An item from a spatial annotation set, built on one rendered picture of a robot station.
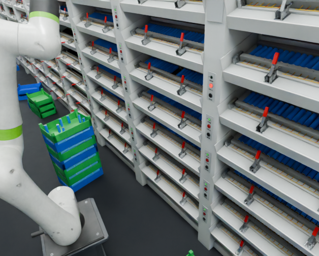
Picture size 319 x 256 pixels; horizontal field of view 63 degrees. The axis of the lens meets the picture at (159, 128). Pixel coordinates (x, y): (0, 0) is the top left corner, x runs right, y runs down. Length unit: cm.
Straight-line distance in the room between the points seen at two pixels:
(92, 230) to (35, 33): 100
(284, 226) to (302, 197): 19
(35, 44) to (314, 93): 85
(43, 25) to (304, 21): 76
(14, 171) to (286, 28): 95
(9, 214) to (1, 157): 123
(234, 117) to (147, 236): 104
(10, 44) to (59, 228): 72
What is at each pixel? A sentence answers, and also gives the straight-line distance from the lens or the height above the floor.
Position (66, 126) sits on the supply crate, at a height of 48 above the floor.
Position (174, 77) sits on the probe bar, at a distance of 133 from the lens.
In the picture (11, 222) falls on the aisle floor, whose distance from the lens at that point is 218.
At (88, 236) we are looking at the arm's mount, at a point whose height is 30.
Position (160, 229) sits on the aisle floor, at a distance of 181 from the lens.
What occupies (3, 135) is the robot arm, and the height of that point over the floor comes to 98.
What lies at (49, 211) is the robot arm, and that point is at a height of 67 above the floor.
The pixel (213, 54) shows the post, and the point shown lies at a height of 117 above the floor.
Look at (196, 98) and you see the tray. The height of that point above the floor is 94.
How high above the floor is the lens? 146
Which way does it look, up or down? 32 degrees down
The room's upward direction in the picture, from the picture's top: 4 degrees counter-clockwise
